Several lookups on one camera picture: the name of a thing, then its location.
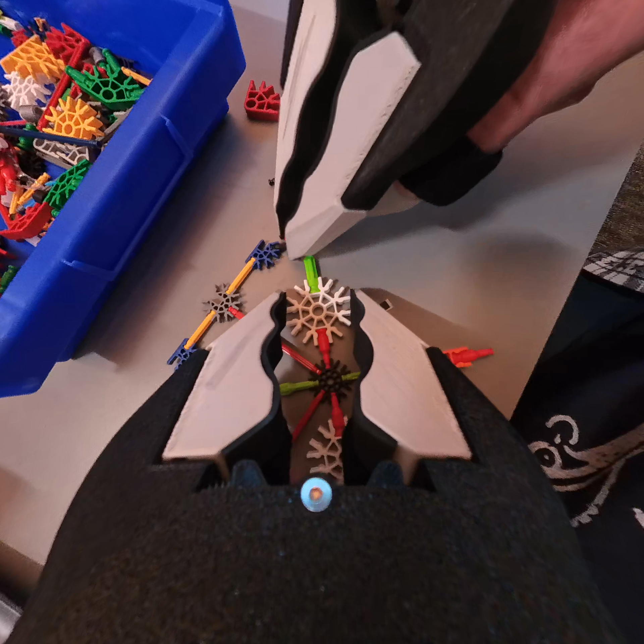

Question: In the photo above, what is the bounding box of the person's right hand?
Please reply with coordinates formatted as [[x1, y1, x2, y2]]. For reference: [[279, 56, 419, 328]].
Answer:
[[468, 0, 644, 153]]

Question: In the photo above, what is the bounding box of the colourful toy rod wheel assembly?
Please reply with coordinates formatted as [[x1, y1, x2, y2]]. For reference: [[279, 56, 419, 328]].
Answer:
[[167, 240, 495, 484]]

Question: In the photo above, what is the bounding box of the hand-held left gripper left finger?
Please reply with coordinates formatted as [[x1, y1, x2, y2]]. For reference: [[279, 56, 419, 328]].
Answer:
[[162, 291, 292, 482]]

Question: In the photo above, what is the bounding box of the blue toy connector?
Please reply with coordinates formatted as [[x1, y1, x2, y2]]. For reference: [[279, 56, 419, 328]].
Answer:
[[245, 240, 283, 270]]

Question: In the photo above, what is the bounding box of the plaid flannel shirt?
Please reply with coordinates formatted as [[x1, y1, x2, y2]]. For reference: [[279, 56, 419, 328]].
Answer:
[[584, 252, 644, 292]]

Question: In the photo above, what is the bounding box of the long red toy rod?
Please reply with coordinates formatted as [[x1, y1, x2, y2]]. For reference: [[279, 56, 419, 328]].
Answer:
[[229, 307, 322, 374]]

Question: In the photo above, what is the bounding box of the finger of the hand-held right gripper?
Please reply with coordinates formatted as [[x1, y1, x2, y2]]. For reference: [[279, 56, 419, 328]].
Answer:
[[284, 31, 422, 260], [274, 0, 384, 239]]

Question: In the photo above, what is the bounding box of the short yellow toy rod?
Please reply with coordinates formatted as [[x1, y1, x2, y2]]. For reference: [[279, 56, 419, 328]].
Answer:
[[226, 262, 255, 295]]

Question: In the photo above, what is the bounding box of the red toy connector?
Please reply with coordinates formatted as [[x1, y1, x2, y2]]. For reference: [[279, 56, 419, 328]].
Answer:
[[244, 80, 281, 121]]

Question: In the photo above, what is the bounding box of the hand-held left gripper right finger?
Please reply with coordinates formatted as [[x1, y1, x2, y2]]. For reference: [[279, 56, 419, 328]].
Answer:
[[344, 289, 473, 484]]

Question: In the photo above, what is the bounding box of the pile of toy construction pieces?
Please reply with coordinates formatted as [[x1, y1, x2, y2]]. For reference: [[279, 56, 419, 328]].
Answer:
[[0, 15, 152, 295]]

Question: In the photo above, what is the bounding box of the blue plastic bin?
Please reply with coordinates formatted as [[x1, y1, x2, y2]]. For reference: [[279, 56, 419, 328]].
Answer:
[[0, 0, 247, 398]]

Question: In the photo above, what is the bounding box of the black printed shirt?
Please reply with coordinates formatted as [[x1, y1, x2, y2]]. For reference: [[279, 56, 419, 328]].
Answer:
[[508, 272, 644, 644]]

